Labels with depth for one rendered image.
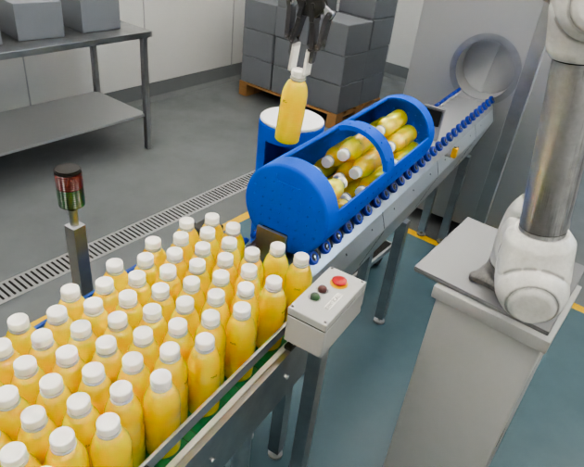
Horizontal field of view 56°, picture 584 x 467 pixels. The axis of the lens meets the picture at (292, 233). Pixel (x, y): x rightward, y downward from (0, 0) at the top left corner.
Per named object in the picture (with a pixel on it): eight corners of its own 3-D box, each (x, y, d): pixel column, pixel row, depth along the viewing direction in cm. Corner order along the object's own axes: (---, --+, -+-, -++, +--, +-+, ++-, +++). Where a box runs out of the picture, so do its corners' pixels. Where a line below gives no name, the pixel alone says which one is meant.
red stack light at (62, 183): (89, 185, 135) (87, 171, 133) (67, 195, 130) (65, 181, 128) (71, 177, 137) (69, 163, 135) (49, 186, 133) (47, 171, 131)
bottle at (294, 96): (286, 131, 157) (298, 69, 146) (304, 142, 154) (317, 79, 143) (269, 136, 153) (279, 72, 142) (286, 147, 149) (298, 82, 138)
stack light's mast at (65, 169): (93, 223, 141) (86, 168, 132) (72, 233, 136) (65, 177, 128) (76, 215, 143) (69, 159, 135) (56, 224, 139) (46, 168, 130)
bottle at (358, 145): (367, 151, 196) (343, 168, 183) (355, 135, 196) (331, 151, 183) (381, 140, 192) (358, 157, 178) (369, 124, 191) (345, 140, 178)
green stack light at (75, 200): (91, 203, 138) (89, 186, 135) (69, 213, 133) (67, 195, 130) (73, 195, 140) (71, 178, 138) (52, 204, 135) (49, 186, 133)
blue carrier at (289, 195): (424, 171, 225) (444, 106, 209) (318, 270, 160) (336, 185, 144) (362, 148, 236) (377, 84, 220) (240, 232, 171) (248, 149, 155)
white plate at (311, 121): (249, 108, 239) (249, 111, 240) (278, 133, 220) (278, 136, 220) (304, 104, 252) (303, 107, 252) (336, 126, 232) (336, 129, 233)
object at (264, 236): (285, 269, 162) (290, 233, 155) (281, 272, 160) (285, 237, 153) (258, 257, 166) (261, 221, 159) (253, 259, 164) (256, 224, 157)
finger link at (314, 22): (317, 1, 132) (322, 1, 131) (315, 48, 138) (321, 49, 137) (308, 3, 129) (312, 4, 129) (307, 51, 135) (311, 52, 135)
